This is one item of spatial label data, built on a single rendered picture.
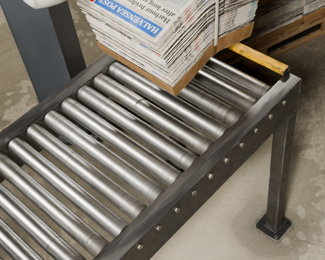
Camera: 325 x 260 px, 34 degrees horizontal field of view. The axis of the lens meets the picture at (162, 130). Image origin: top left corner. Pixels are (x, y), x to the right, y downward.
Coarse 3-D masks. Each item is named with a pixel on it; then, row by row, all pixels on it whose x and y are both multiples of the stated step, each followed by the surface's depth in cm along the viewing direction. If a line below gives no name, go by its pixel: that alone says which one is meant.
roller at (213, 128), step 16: (112, 64) 164; (128, 80) 160; (144, 80) 158; (144, 96) 158; (160, 96) 153; (176, 96) 153; (176, 112) 150; (192, 112) 147; (208, 128) 144; (224, 128) 142
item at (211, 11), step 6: (210, 0) 124; (222, 0) 128; (210, 6) 126; (222, 6) 129; (210, 12) 127; (222, 12) 131; (210, 18) 128; (210, 24) 130; (210, 30) 132; (210, 36) 133; (210, 42) 134
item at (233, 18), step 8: (232, 0) 131; (240, 0) 134; (248, 0) 137; (256, 0) 140; (224, 8) 130; (232, 8) 133; (240, 8) 137; (248, 8) 140; (256, 8) 143; (224, 16) 133; (232, 16) 135; (240, 16) 139; (248, 16) 142; (224, 24) 135; (232, 24) 138; (240, 24) 141; (248, 24) 144; (224, 32) 137
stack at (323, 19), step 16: (288, 0) 251; (304, 0) 256; (320, 0) 263; (256, 16) 247; (272, 16) 252; (288, 16) 259; (304, 16) 266; (320, 16) 271; (256, 32) 256; (288, 32) 267; (320, 32) 281; (224, 48) 250; (256, 48) 263; (288, 48) 275; (256, 64) 271
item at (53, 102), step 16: (96, 64) 164; (80, 80) 160; (48, 96) 157; (64, 96) 157; (32, 112) 154; (16, 128) 150; (48, 128) 157; (0, 144) 147; (32, 144) 155; (16, 160) 153; (0, 176) 151
